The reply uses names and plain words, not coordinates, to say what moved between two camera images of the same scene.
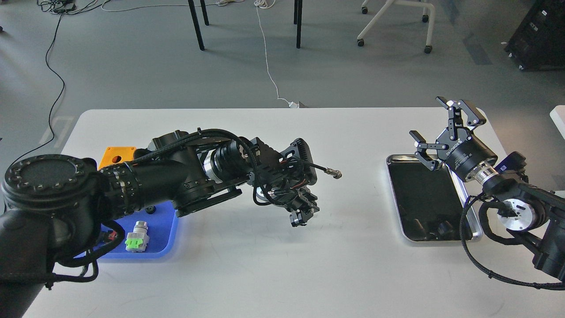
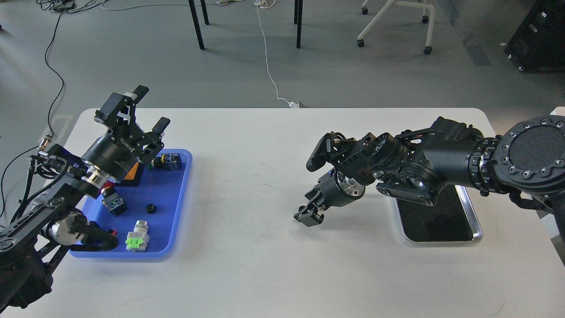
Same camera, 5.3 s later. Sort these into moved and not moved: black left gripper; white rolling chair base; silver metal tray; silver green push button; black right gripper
Moved: black left gripper; black right gripper
Not moved: silver green push button; white rolling chair base; silver metal tray
